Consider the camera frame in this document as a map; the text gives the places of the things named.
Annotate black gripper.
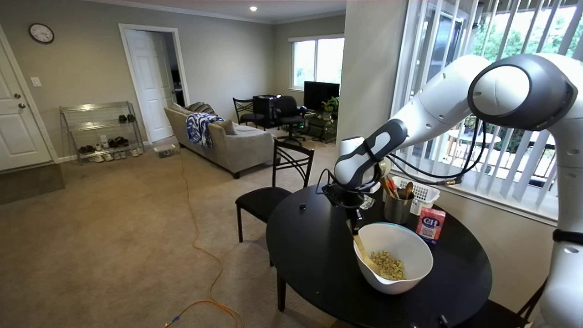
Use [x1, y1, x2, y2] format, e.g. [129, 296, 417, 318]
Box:
[321, 181, 383, 238]

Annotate long light wooden spoon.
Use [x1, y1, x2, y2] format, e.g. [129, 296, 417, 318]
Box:
[352, 227, 379, 271]

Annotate white bowl with teal handle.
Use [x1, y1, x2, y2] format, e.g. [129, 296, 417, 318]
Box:
[352, 221, 436, 298]

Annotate grey utensil holder canister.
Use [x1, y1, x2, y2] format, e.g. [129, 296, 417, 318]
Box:
[383, 192, 415, 227]

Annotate round black table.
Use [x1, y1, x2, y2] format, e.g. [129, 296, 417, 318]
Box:
[264, 185, 494, 328]

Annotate yellow macaroni pasta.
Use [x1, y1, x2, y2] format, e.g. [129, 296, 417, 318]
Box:
[370, 251, 408, 283]

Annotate white plastic basket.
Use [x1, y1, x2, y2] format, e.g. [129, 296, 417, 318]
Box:
[390, 176, 443, 218]

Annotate pink C&H sugar box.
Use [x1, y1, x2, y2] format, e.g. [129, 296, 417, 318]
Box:
[415, 207, 448, 245]

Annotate black metal dining chair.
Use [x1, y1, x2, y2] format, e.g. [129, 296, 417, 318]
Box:
[233, 138, 317, 245]

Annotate green house plant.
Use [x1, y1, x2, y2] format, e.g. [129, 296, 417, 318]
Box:
[321, 96, 341, 125]

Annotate black office chair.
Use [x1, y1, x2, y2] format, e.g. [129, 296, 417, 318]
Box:
[275, 96, 310, 143]

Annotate black television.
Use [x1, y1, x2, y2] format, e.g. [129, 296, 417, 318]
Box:
[303, 81, 341, 114]

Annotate grey sofa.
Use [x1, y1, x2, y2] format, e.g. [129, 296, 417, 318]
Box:
[162, 101, 277, 181]

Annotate black ladder-back chair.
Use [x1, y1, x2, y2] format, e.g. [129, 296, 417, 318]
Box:
[231, 97, 261, 128]

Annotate black chair beside robot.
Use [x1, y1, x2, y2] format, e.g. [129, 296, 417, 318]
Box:
[459, 278, 550, 328]

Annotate white vertical window blinds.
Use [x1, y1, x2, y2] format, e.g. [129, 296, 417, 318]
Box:
[390, 0, 583, 221]

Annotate blue patterned blanket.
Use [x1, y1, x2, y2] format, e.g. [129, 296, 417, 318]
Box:
[184, 110, 224, 148]

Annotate white open interior door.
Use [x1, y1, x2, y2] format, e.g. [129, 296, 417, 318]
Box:
[124, 28, 175, 147]

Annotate chrome shoe rack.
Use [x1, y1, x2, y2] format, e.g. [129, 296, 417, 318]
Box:
[58, 101, 148, 163]

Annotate brown doormat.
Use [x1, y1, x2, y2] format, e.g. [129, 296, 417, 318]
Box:
[0, 163, 66, 207]

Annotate white panelled entrance door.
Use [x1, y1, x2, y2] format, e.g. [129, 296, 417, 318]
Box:
[0, 30, 55, 174]

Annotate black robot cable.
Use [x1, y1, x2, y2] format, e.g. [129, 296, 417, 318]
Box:
[386, 117, 488, 187]

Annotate orange extension cable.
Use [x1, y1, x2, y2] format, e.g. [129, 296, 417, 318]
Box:
[162, 163, 244, 328]

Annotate round wall clock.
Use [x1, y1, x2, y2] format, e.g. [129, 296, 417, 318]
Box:
[27, 23, 57, 46]

